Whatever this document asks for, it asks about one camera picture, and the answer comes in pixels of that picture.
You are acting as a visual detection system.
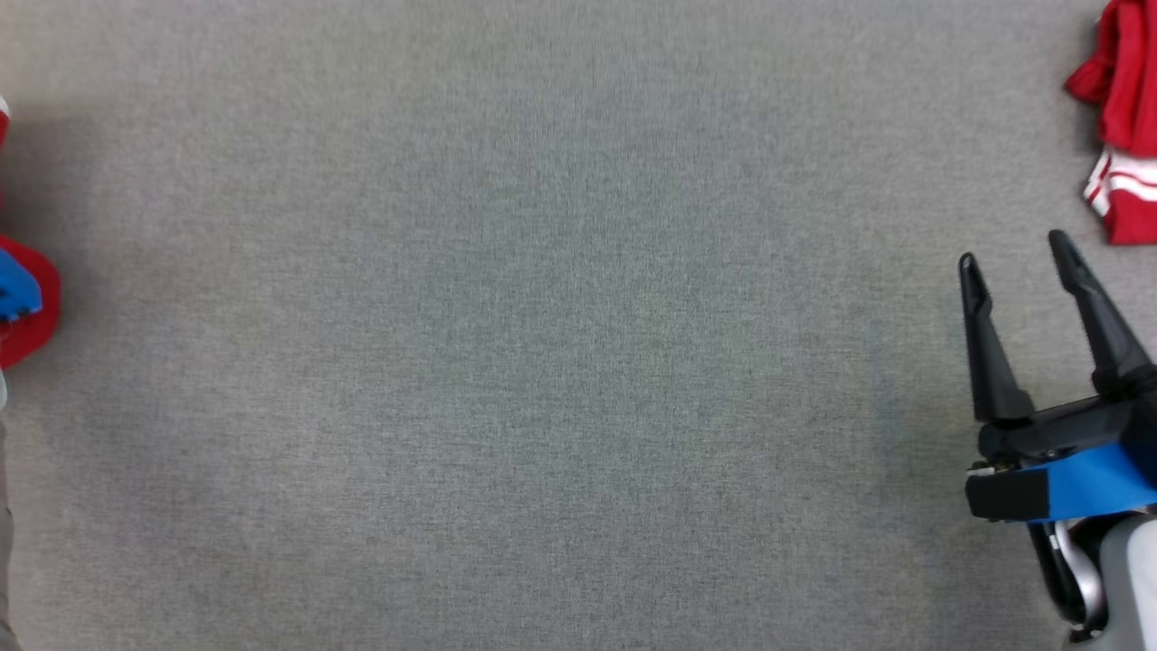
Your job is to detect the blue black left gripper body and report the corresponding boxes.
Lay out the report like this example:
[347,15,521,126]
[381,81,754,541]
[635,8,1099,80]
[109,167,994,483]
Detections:
[0,249,43,323]

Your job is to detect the red jersey with white sleeves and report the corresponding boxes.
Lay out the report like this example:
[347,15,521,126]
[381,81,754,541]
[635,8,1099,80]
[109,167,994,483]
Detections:
[1064,0,1157,246]

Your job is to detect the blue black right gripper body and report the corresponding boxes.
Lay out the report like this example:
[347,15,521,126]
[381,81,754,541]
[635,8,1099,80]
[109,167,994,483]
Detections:
[965,389,1157,526]

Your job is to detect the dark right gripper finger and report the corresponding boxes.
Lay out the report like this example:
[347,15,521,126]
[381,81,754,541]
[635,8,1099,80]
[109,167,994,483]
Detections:
[1048,230,1157,400]
[957,253,1037,427]

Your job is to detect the red shorts with white trim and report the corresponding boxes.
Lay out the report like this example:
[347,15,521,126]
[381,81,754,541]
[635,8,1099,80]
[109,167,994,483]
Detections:
[0,98,62,370]

